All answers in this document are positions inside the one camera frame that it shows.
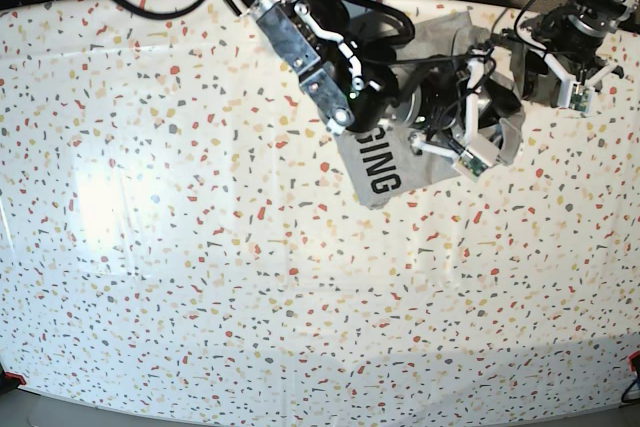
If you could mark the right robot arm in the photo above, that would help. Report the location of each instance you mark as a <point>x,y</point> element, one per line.
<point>340,50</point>

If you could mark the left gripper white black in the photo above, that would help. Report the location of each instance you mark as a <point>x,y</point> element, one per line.
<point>555,62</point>

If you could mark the red clamp right corner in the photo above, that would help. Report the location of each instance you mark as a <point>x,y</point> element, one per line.
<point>634,363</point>

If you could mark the grey T-shirt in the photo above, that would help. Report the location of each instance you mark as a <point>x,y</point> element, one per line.
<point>369,157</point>

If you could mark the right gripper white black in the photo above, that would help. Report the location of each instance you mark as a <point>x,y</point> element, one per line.
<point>447,116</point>

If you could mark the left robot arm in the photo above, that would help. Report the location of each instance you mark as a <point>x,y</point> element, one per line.
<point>601,15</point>

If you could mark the red clamp left corner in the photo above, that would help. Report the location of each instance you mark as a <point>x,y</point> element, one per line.
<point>9,382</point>

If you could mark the red clamp corner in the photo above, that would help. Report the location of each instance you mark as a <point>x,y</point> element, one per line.
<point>634,363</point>
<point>9,382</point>

